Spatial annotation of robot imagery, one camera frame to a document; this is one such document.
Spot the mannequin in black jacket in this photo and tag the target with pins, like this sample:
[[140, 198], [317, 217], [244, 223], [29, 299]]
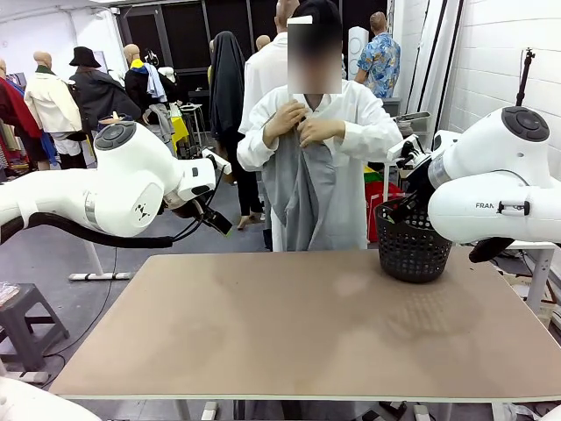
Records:
[[101, 96]]

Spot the black camera tripod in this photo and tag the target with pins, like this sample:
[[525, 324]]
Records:
[[523, 83]]

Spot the mannequin with yellow blue scarf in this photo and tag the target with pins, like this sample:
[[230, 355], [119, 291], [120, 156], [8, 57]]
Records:
[[140, 87]]

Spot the yellow cloth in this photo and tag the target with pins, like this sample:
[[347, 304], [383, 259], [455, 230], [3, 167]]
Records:
[[179, 127]]

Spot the white metal floor stand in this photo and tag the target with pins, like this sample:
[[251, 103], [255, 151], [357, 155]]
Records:
[[98, 275]]

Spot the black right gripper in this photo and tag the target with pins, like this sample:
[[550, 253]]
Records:
[[420, 186]]

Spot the clear plastic bag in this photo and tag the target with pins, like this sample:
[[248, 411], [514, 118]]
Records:
[[8, 291]]

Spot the black bucket hat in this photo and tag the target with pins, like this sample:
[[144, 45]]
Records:
[[84, 57]]

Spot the person's right hand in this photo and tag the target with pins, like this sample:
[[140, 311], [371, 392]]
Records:
[[280, 125]]

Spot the mannequin in blue floral shirt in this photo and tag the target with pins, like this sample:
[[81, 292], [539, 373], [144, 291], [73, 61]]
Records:
[[379, 61]]

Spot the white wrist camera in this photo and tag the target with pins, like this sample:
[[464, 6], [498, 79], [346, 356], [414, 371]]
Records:
[[217, 161], [407, 149]]

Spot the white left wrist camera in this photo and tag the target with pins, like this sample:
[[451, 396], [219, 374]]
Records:
[[217, 161]]

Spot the person's left hand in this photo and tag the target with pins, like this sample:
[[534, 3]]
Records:
[[320, 131]]

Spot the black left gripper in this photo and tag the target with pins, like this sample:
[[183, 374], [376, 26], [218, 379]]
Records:
[[203, 210]]

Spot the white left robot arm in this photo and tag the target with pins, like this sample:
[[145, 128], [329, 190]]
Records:
[[122, 193]]

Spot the white leaning board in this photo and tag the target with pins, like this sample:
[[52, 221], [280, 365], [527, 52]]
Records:
[[431, 52]]

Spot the tall mannequin in white shirt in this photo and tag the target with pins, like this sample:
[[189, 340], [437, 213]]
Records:
[[265, 74]]

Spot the small bald mannequin head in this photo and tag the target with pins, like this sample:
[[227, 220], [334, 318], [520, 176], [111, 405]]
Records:
[[263, 42]]

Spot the white side table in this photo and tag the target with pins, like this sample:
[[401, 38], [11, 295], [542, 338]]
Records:
[[540, 280]]

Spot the grey training pants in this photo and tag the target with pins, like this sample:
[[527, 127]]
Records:
[[307, 197]]

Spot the black perforated plastic basket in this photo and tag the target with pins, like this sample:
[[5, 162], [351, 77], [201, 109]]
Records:
[[412, 254]]

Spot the person in white shirt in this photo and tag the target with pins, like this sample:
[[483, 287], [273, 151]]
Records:
[[355, 131]]

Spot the white table foot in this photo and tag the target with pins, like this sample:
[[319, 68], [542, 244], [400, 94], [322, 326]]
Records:
[[422, 413], [209, 412]]

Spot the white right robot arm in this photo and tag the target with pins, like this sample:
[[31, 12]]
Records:
[[482, 175]]

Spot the red bag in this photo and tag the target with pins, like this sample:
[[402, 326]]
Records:
[[372, 210]]

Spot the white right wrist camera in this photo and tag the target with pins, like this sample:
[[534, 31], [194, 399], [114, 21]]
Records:
[[407, 149]]

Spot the grey plastic step stool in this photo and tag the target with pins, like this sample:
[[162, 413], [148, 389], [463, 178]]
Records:
[[26, 307]]

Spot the mannequin in dark hooded cloak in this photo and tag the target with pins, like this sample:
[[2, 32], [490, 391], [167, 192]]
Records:
[[225, 87]]

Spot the mannequin in red garment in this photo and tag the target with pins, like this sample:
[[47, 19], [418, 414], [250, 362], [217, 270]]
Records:
[[15, 114]]

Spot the white head-mounted camera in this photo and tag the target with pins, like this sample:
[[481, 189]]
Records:
[[300, 20]]

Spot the mannequin in cream jacket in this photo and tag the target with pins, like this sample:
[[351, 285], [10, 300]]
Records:
[[48, 101]]

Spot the person's right forearm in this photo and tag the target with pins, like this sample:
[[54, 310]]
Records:
[[252, 149]]

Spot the person's left forearm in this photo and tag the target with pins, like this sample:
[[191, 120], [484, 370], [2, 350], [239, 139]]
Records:
[[372, 138]]

